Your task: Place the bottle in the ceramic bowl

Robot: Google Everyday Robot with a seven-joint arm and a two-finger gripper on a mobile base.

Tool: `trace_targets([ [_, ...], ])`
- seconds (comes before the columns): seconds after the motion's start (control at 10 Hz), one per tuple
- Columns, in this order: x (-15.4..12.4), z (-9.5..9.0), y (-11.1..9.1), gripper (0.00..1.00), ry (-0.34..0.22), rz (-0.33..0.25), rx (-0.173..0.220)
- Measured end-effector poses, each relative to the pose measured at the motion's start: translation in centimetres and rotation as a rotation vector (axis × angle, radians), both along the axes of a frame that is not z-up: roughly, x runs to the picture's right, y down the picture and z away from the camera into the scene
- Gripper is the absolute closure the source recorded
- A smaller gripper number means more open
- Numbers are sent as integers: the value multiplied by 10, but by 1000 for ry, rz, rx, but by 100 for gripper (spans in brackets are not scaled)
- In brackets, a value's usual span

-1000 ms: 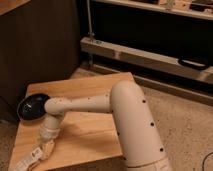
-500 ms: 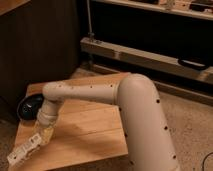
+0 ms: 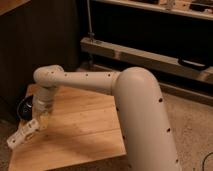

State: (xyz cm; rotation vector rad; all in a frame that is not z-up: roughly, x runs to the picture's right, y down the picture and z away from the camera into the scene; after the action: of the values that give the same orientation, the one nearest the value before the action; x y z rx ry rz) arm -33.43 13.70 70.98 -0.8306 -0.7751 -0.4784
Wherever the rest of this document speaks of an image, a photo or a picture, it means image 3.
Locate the clear plastic bottle white label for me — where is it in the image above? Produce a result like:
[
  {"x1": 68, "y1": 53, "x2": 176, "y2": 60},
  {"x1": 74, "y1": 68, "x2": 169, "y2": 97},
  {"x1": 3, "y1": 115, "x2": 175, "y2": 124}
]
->
[{"x1": 7, "y1": 119, "x2": 40, "y2": 149}]

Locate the wooden table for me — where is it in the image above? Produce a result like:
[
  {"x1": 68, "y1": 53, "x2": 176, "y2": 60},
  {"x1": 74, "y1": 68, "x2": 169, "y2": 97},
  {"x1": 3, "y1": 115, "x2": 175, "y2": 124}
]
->
[{"x1": 8, "y1": 87, "x2": 125, "y2": 171}]

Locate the metal pole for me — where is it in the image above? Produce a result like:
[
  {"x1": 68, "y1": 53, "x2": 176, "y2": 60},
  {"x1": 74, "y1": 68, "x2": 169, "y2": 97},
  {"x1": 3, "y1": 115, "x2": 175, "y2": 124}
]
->
[{"x1": 86, "y1": 0, "x2": 94, "y2": 42}]

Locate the wooden shelf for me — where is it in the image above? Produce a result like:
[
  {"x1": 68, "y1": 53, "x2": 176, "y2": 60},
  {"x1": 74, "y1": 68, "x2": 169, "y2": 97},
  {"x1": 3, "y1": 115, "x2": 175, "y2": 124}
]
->
[{"x1": 94, "y1": 0, "x2": 213, "y2": 21}]

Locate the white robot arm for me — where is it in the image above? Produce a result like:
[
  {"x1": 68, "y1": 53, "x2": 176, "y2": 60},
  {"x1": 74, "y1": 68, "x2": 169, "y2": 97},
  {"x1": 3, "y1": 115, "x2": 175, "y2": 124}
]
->
[{"x1": 33, "y1": 65, "x2": 182, "y2": 171}]

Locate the dark ceramic bowl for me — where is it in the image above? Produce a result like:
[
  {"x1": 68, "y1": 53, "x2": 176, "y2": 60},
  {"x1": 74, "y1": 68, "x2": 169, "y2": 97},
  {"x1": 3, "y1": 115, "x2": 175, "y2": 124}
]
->
[{"x1": 17, "y1": 95, "x2": 33, "y2": 121}]

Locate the grey metal beam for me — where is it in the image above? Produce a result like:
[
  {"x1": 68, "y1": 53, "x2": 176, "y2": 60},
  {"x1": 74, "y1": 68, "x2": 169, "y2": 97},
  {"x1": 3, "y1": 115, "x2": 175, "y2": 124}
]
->
[{"x1": 80, "y1": 37, "x2": 213, "y2": 85}]

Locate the black handle object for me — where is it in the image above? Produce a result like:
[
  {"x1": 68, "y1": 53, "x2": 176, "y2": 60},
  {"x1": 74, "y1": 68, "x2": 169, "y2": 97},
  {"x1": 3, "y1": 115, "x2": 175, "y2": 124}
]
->
[{"x1": 178, "y1": 59, "x2": 210, "y2": 71}]

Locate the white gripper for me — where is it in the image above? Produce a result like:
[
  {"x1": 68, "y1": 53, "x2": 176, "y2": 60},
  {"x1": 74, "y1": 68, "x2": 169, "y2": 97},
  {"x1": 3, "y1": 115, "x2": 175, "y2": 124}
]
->
[{"x1": 32, "y1": 98, "x2": 53, "y2": 129}]

